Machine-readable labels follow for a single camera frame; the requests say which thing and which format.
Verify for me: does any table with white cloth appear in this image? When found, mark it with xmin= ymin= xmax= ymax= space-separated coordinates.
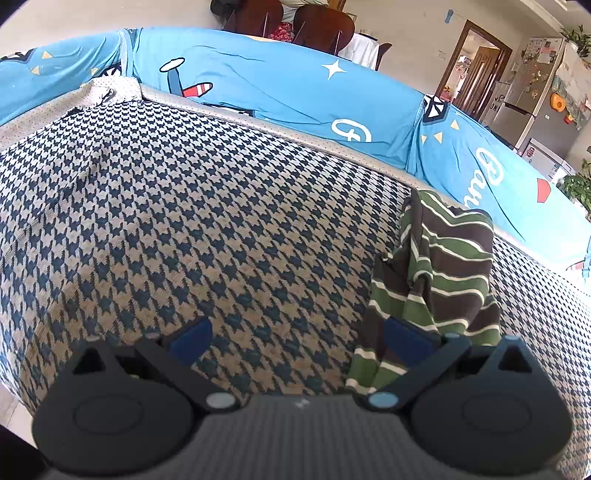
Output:
xmin=342 ymin=32 xmax=380 ymax=70

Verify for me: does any silver refrigerator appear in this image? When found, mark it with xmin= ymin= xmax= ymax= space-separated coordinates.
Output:
xmin=487 ymin=37 xmax=583 ymax=158

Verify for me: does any large leafy potted plant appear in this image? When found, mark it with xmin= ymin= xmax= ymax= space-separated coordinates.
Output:
xmin=556 ymin=159 xmax=591 ymax=214

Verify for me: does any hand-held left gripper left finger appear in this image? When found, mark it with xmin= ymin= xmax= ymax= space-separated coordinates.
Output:
xmin=60 ymin=318 xmax=242 ymax=414

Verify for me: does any green brown striped shirt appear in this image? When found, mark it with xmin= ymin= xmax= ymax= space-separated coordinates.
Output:
xmin=345 ymin=188 xmax=502 ymax=398

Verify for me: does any small plant on refrigerator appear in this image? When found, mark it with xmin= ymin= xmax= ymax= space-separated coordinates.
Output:
xmin=561 ymin=25 xmax=591 ymax=54

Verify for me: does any blue printed sofa cover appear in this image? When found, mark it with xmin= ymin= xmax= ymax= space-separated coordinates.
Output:
xmin=0 ymin=27 xmax=591 ymax=282

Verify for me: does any white chest freezer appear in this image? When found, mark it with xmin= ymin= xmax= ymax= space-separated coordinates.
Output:
xmin=519 ymin=137 xmax=575 ymax=183

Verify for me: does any brown wooden door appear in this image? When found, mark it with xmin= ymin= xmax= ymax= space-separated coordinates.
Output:
xmin=434 ymin=19 xmax=513 ymax=118

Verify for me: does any patterned refrigerator cover cloth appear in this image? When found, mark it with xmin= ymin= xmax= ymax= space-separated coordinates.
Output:
xmin=551 ymin=44 xmax=591 ymax=130

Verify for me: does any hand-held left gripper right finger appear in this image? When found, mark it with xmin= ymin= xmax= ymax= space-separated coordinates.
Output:
xmin=364 ymin=318 xmax=541 ymax=414

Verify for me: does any brown wooden chair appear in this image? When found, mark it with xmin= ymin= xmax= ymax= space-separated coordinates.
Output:
xmin=293 ymin=8 xmax=356 ymax=55
xmin=231 ymin=0 xmax=283 ymax=38

